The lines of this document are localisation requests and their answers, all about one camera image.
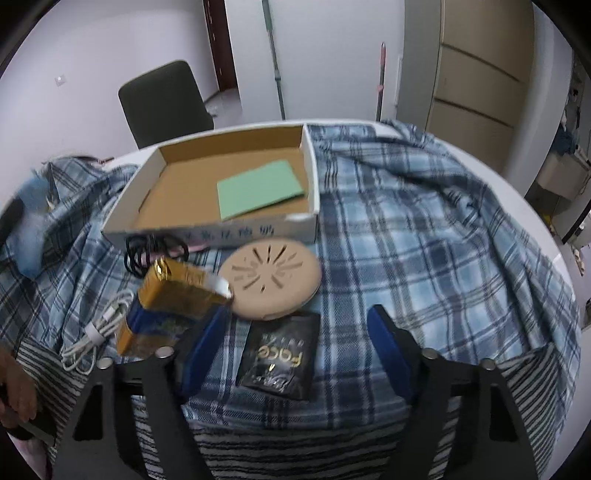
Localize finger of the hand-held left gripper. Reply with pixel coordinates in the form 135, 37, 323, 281
0, 196, 25, 250

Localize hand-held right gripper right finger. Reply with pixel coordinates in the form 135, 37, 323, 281
367, 304, 541, 480

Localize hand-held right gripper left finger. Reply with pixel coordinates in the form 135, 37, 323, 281
51, 305, 232, 480

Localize gold and blue carton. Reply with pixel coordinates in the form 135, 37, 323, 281
115, 257, 234, 358

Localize black face mask packet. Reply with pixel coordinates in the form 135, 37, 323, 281
236, 311, 321, 401

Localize round beige slotted disc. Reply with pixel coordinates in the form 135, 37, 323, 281
218, 239, 323, 320

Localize white cable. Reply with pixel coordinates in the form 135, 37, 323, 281
60, 290, 134, 372

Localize cardboard box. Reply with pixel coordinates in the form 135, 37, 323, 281
100, 122, 321, 250

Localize person's left forearm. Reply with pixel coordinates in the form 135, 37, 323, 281
0, 434, 49, 480

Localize person's left hand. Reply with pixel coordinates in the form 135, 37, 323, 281
0, 344, 35, 432

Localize blue plaid shirt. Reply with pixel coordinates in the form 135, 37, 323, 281
0, 119, 580, 462

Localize grey striped cloth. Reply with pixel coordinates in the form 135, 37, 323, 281
0, 339, 578, 480

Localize green foam pad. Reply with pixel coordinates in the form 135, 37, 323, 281
217, 159, 306, 221

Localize dark grey chair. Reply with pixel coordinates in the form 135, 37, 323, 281
117, 60, 215, 149

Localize brown storage carton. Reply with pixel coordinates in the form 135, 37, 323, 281
538, 154, 583, 199

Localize dark wooden door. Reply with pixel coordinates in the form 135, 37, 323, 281
203, 0, 238, 93

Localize pink mop pole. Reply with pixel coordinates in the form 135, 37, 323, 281
375, 41, 387, 121

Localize blue hanging clothes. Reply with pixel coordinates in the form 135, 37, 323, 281
556, 124, 573, 158

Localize black cable with pink tie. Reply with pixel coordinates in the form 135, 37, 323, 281
124, 234, 208, 278

